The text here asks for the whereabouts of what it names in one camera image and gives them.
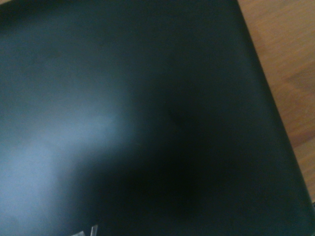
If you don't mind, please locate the wooden desk black metal frame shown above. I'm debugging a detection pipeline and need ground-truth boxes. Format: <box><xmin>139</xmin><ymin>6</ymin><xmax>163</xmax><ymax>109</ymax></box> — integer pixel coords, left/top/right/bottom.
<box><xmin>236</xmin><ymin>0</ymin><xmax>315</xmax><ymax>205</ymax></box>

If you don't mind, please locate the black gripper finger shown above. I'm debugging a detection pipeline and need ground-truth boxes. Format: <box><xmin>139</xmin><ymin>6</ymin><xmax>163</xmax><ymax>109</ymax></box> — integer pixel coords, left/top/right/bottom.
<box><xmin>72</xmin><ymin>224</ymin><xmax>99</xmax><ymax>236</ymax></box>

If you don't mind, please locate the black laptop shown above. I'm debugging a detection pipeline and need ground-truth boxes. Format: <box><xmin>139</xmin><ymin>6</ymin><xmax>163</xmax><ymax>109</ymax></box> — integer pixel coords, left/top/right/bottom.
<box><xmin>0</xmin><ymin>0</ymin><xmax>315</xmax><ymax>236</ymax></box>

